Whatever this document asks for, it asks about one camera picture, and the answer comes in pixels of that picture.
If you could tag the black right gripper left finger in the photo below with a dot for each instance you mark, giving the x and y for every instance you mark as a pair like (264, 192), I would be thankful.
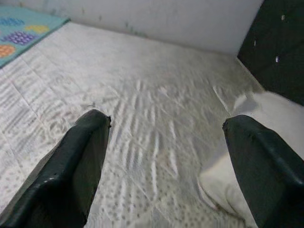
(59, 178)

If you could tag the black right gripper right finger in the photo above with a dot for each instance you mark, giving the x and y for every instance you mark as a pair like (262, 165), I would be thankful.
(273, 180)

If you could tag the white pillow with green print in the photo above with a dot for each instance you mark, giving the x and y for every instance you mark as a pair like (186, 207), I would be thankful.
(218, 190)

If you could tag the white quilted mattress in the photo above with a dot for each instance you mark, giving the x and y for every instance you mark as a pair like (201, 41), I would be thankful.
(154, 107)

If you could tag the dark tufted studded headboard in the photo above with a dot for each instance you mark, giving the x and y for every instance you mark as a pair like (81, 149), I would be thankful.
(273, 59)

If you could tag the teal blanket with colourful patches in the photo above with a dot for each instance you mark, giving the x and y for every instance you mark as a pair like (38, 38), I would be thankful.
(23, 38)

